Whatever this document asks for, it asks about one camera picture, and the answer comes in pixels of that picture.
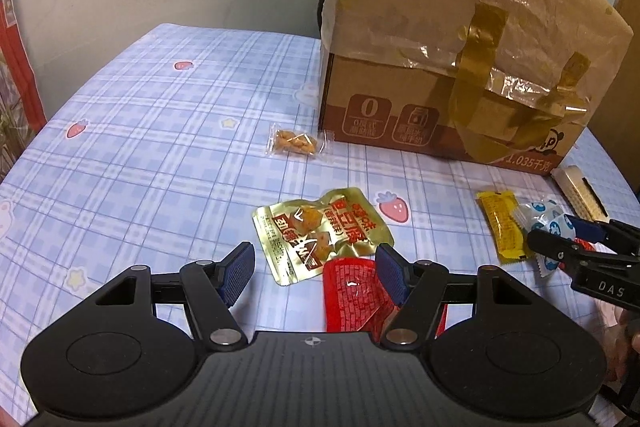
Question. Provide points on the gold tofu snack packet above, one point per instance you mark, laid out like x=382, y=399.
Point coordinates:
x=299, y=237

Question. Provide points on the blue plaid tablecloth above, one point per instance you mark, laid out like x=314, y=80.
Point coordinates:
x=160, y=160

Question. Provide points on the white blue candy packet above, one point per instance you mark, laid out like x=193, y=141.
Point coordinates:
x=546, y=215

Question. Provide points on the red sauce packet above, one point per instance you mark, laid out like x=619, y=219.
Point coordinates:
x=355, y=299

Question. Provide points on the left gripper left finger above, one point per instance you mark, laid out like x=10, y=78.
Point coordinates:
x=211, y=289

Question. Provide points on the brown cardboard box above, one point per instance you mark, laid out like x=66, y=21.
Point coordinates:
x=508, y=83

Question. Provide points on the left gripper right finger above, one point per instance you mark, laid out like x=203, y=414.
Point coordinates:
x=417, y=290

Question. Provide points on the yellow snack packet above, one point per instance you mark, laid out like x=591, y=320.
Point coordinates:
x=497, y=208

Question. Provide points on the clear peanut snack packet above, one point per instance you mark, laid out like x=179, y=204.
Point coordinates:
x=286, y=141

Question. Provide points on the right hand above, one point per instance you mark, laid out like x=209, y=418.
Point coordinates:
x=610, y=327

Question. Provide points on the cracker packet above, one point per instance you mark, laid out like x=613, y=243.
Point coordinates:
x=580, y=194

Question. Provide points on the red floral curtain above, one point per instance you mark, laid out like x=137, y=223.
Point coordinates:
x=22, y=115

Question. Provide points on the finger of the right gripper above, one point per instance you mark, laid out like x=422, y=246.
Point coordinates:
x=553, y=252
x=618, y=236

